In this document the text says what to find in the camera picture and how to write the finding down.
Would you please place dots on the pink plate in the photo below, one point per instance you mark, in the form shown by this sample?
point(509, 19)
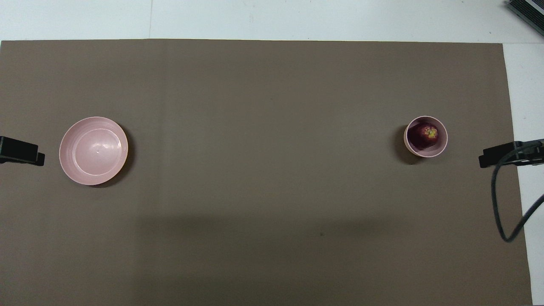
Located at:
point(93, 151)

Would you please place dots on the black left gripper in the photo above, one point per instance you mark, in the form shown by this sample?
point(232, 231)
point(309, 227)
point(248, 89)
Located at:
point(19, 151)

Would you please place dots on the dark grey ribbed device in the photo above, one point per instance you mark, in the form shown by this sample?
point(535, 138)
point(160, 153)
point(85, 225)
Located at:
point(529, 10)

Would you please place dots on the brown table mat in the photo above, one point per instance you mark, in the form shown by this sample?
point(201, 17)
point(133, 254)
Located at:
point(255, 170)

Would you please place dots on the pink bowl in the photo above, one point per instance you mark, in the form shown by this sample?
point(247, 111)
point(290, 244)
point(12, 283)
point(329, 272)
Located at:
point(443, 144)

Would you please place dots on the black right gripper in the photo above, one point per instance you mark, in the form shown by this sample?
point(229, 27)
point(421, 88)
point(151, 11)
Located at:
point(488, 158)

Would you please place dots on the red apple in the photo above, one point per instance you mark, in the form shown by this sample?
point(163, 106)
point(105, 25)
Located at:
point(423, 136)

